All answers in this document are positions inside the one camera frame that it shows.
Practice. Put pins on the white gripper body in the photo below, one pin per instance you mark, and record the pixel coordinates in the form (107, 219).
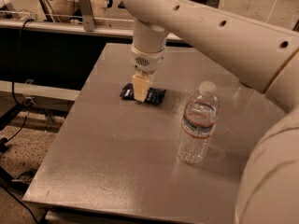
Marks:
(147, 62)

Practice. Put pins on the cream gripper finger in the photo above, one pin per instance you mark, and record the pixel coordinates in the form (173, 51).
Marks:
(141, 85)

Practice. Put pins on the dark blue rxbar wrapper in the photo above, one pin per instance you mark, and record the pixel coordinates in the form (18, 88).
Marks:
(154, 96)

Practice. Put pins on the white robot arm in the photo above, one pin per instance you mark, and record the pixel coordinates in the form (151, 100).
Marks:
(264, 57)

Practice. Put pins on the clear plastic water bottle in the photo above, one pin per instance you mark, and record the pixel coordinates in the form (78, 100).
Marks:
(198, 123)

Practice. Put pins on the person in beige clothes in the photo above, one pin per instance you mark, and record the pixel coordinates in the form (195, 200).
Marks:
(64, 10)

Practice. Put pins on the left metal rail bracket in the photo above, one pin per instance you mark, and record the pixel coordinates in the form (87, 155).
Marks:
(87, 15)

